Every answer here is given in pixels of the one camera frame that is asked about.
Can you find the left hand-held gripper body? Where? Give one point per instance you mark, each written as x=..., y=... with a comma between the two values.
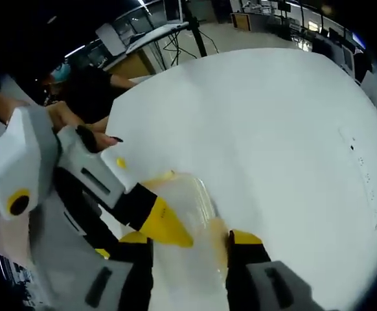
x=20, y=155

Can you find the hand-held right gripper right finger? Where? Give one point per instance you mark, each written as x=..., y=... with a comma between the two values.
x=253, y=285

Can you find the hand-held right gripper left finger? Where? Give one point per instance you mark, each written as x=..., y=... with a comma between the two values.
x=120, y=285

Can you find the clear plastic buckle container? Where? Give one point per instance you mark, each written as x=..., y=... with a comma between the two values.
x=191, y=207

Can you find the person's left hand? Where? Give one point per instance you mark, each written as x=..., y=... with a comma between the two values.
x=98, y=141

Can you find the wooden desk panel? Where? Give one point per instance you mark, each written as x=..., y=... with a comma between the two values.
x=133, y=63

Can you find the wooden cabinet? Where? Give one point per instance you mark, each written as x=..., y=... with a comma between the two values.
x=245, y=21

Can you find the black office chair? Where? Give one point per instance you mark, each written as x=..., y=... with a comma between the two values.
x=363, y=64

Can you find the dark monitor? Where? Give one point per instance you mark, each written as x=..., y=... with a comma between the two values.
x=358, y=40

